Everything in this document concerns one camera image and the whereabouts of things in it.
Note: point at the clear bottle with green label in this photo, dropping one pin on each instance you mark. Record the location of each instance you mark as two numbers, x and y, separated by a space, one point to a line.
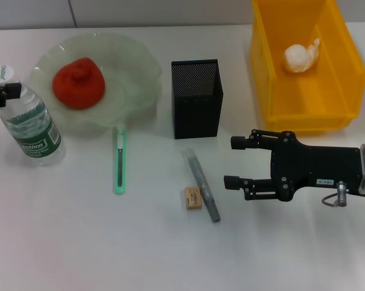
34 130

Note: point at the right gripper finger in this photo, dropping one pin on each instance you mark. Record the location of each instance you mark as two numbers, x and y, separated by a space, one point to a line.
232 182
239 142

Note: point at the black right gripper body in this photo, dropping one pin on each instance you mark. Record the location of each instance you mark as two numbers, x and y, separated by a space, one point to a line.
313 165

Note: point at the black mesh pen holder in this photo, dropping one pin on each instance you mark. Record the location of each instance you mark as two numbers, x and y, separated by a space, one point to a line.
197 115

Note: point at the grey marker pen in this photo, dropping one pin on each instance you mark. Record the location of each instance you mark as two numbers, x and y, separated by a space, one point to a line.
200 179

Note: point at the green utility knife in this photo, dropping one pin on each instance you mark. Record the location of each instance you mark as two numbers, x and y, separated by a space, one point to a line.
120 169

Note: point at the red-orange toy orange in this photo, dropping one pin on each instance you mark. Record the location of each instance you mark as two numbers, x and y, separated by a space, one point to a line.
79 88

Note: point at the yellow plastic storage bin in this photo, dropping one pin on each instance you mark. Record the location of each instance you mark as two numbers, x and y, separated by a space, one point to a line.
291 100

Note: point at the tan rectangular eraser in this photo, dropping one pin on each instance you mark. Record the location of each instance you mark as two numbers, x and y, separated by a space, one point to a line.
193 198

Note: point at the pale green glass fruit plate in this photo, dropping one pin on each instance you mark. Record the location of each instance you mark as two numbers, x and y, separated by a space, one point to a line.
131 75

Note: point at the white paper ball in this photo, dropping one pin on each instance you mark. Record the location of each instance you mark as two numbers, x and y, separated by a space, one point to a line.
297 59

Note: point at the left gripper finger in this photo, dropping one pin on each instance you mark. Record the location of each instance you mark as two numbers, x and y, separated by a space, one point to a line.
14 90

